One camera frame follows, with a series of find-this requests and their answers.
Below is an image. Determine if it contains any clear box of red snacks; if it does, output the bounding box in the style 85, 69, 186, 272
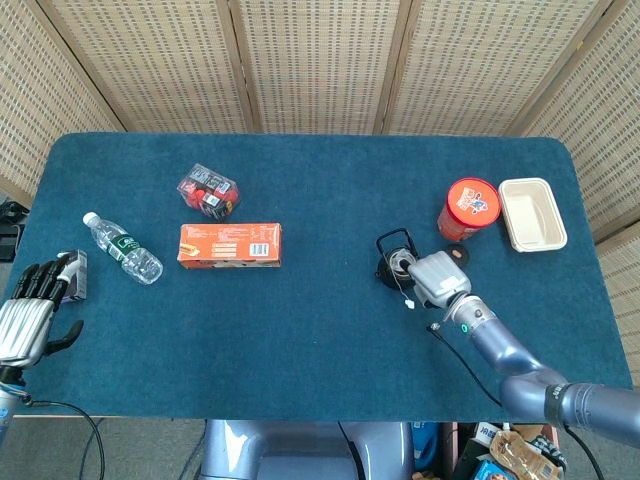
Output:
176, 162, 242, 222

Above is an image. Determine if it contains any blue felt table mat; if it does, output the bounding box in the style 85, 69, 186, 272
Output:
12, 132, 636, 424

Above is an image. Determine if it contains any pyramid tea bag with string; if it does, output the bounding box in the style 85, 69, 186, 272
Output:
390, 253, 417, 309

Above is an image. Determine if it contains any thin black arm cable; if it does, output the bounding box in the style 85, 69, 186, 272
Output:
427, 322, 504, 407

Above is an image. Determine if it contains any black teapot with handle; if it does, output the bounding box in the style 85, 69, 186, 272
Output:
374, 228, 422, 291

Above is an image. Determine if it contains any blue snack box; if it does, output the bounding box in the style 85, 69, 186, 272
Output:
472, 458, 506, 480

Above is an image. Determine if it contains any orange canister with printed lid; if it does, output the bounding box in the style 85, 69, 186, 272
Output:
437, 177, 502, 245

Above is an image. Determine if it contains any woven rattan folding screen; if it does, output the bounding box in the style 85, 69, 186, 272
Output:
0, 0, 640, 386

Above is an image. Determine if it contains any blue package under table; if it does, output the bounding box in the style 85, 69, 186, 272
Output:
412, 422, 442, 471

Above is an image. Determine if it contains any clear plastic water bottle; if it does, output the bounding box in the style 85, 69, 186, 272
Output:
82, 211, 165, 286

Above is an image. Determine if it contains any beige rectangular food tray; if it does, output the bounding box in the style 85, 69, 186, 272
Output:
497, 177, 569, 254

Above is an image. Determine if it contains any grey-blue robot torso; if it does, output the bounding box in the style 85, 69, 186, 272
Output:
199, 419, 416, 480

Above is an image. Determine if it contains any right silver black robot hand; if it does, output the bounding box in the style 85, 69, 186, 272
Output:
407, 251, 473, 309

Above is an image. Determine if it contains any brown plastic snack packet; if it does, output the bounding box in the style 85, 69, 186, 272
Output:
489, 430, 562, 480

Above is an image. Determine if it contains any orange carton box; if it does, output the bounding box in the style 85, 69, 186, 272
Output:
176, 222, 283, 270

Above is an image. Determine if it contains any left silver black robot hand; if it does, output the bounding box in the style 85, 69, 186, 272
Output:
0, 252, 86, 371

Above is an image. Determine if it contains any black equipment on floor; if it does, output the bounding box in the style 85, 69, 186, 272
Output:
0, 197, 26, 262

